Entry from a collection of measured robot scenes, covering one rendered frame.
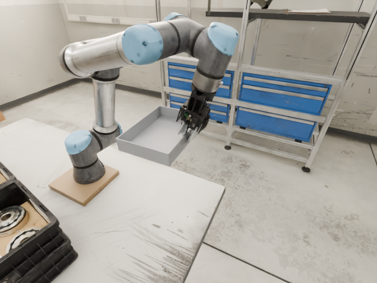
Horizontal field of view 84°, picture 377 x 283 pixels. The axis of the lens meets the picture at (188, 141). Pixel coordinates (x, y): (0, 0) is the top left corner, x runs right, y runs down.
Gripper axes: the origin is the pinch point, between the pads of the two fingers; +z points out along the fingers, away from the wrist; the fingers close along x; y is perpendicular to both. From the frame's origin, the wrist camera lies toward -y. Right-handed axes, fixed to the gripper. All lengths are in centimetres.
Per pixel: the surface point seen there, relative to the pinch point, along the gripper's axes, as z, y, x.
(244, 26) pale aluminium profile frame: -13, -141, -14
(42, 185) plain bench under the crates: 58, 16, -58
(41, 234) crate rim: 23, 41, -22
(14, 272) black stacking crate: 30, 50, -23
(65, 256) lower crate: 39, 39, -18
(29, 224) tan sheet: 37, 38, -35
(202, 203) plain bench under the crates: 35.0, -3.7, 16.5
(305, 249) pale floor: 83, -47, 99
